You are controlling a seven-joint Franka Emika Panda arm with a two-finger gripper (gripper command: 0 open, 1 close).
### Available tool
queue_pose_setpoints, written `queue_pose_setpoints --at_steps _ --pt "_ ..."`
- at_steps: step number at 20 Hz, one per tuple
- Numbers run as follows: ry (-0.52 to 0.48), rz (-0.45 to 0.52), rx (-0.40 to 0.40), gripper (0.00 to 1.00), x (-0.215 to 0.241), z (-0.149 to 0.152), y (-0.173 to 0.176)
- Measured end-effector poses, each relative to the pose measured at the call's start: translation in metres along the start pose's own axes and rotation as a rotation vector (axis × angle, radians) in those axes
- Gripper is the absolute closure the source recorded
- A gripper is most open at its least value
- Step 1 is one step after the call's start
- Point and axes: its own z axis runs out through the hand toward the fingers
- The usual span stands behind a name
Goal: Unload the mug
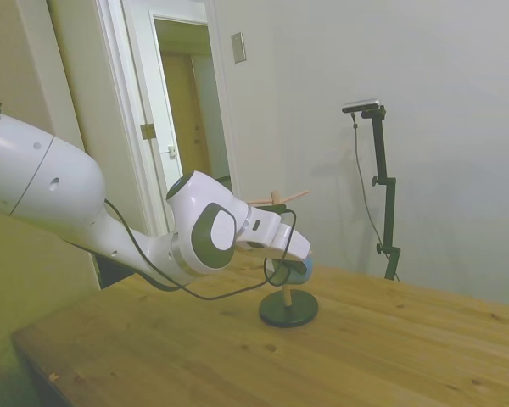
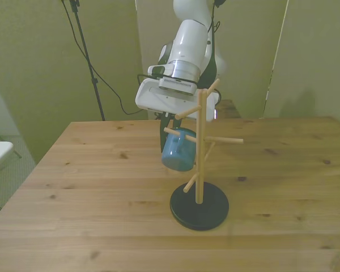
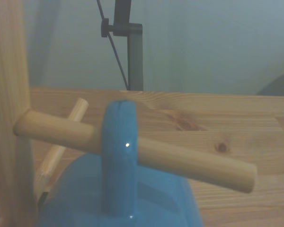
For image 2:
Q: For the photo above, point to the blue enamel mug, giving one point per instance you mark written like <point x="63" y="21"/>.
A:
<point x="175" y="158"/>

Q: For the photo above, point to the wooden mug tree black base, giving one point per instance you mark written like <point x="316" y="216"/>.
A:
<point x="199" y="209"/>

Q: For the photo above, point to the black tripod pole stand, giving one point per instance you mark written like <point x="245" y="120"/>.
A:
<point x="94" y="81"/>

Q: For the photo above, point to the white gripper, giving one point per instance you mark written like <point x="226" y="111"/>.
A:
<point x="156" y="97"/>

